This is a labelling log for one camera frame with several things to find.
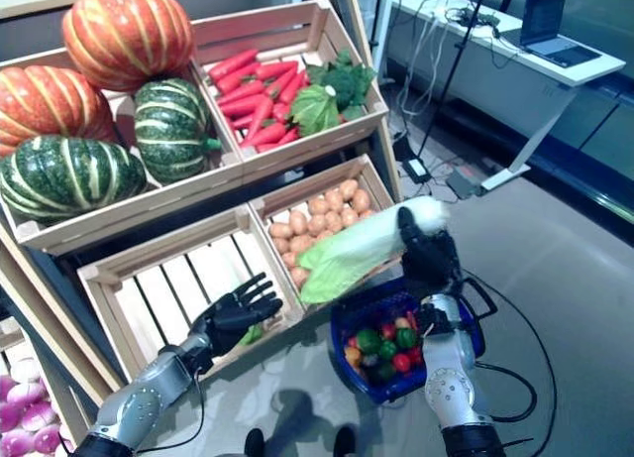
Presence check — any green striped pumpkin with stem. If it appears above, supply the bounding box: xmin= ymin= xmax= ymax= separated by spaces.
xmin=133 ymin=77 xmax=223 ymax=184

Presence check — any wooden potato crate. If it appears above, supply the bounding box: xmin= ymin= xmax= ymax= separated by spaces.
xmin=246 ymin=154 xmax=400 ymax=324

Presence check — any light green lettuce head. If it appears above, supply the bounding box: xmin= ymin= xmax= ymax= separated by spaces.
xmin=289 ymin=83 xmax=344 ymax=137

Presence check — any black desk device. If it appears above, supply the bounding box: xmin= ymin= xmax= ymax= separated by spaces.
xmin=445 ymin=5 xmax=501 ymax=28

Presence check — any power adapter brick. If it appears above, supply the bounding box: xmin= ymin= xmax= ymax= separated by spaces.
xmin=401 ymin=158 xmax=433 ymax=183

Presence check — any orange striped pumpkin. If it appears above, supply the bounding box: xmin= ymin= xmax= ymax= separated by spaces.
xmin=0 ymin=64 xmax=118 ymax=157
xmin=61 ymin=0 xmax=195 ymax=92

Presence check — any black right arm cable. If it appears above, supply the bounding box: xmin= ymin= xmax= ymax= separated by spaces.
xmin=463 ymin=271 xmax=559 ymax=423

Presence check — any dark green leafy vegetable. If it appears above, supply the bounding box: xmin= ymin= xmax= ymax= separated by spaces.
xmin=305 ymin=49 xmax=377 ymax=122

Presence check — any wooden display rack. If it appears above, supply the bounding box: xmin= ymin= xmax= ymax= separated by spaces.
xmin=0 ymin=0 xmax=403 ymax=457

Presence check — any grey laptop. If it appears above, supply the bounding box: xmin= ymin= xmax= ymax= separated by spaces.
xmin=514 ymin=0 xmax=603 ymax=69

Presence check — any white desk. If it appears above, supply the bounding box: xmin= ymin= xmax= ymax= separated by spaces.
xmin=390 ymin=0 xmax=628 ymax=190

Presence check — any grey floor box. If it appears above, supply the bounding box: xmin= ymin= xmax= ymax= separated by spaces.
xmin=445 ymin=171 xmax=484 ymax=200

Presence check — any wooden turnip crate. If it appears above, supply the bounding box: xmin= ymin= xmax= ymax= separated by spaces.
xmin=0 ymin=317 xmax=90 ymax=457

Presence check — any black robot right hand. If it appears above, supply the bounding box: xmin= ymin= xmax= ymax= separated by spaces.
xmin=397 ymin=206 xmax=465 ymax=294

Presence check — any wooden carrot crate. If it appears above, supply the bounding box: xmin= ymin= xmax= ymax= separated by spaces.
xmin=189 ymin=0 xmax=391 ymax=175

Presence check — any black stand pole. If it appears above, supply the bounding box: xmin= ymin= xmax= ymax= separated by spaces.
xmin=415 ymin=0 xmax=489 ymax=161

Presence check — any blue plastic shopping basket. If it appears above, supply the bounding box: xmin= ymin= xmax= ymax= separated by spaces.
xmin=329 ymin=277 xmax=499 ymax=405

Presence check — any large green bell pepper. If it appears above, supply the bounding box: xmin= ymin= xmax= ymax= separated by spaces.
xmin=356 ymin=327 xmax=382 ymax=355

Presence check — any wooden cabbage crate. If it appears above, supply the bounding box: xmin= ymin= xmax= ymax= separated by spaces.
xmin=76 ymin=206 xmax=306 ymax=383

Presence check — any white hanging cable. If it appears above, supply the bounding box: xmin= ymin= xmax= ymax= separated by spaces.
xmin=395 ymin=0 xmax=447 ymax=131

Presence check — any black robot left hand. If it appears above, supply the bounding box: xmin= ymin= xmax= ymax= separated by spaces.
xmin=190 ymin=272 xmax=284 ymax=359

